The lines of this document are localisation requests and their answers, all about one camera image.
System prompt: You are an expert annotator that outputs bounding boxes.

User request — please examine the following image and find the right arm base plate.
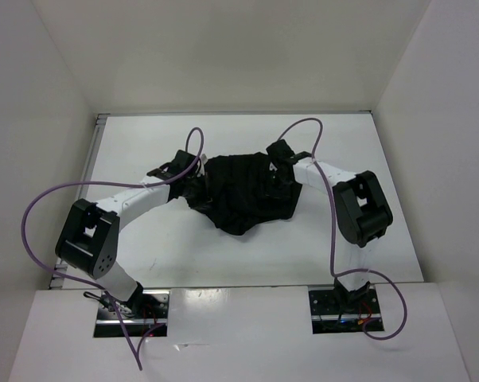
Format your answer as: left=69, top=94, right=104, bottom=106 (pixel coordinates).
left=308, top=286, right=384, bottom=334

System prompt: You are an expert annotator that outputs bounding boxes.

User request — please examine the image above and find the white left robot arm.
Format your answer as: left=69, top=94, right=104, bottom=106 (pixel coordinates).
left=55, top=176, right=205, bottom=318

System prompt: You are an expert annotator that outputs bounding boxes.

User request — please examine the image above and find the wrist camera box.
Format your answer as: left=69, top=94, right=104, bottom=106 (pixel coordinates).
left=266, top=139, right=295, bottom=162
left=170, top=150, right=199, bottom=174

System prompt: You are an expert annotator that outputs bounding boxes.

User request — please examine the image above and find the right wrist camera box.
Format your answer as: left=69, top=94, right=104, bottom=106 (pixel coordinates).
left=266, top=139, right=295, bottom=162

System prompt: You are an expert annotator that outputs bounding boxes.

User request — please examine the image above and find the black pleated skirt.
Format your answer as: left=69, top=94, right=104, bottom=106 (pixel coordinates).
left=190, top=153, right=299, bottom=236

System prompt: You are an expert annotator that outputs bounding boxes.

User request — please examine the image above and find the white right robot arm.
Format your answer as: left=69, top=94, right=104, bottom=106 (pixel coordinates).
left=269, top=158, right=393, bottom=313

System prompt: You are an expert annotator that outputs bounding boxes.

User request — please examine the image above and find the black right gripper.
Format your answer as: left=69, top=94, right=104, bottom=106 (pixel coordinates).
left=259, top=166, right=292, bottom=205

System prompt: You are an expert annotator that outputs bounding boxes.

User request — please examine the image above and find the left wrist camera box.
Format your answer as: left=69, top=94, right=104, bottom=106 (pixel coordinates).
left=170, top=150, right=199, bottom=174

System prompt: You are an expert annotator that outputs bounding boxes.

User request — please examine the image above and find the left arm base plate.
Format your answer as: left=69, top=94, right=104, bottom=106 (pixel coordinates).
left=83, top=290, right=170, bottom=339

